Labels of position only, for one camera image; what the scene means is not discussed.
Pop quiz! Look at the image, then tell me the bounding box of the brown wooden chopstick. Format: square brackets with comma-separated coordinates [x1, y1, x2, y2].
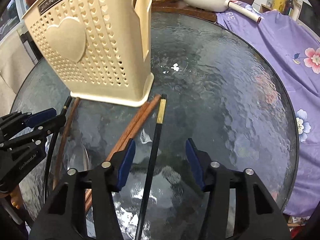
[52, 97, 81, 190]
[85, 101, 150, 205]
[85, 94, 162, 213]

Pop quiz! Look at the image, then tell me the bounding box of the cream plastic utensil holder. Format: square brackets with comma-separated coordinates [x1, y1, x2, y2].
[21, 0, 155, 108]

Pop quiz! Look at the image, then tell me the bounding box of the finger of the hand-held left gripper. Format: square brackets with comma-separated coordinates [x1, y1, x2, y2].
[0, 107, 57, 135]
[0, 115, 67, 152]

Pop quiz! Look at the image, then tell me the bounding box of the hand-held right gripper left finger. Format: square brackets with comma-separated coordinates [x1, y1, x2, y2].
[29, 138, 137, 240]

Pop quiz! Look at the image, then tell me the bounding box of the person's left hand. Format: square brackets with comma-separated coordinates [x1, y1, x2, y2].
[0, 186, 22, 209]

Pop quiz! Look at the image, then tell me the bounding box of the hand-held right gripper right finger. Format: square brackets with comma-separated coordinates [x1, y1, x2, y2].
[185, 137, 285, 240]

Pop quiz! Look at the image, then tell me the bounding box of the round glass table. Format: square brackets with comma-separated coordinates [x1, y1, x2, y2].
[9, 11, 299, 240]

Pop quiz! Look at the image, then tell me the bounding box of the purple floral cloth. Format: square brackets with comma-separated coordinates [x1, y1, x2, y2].
[215, 1, 320, 217]

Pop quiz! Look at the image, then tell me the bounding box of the beige cloth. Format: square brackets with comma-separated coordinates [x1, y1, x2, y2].
[0, 30, 38, 110]

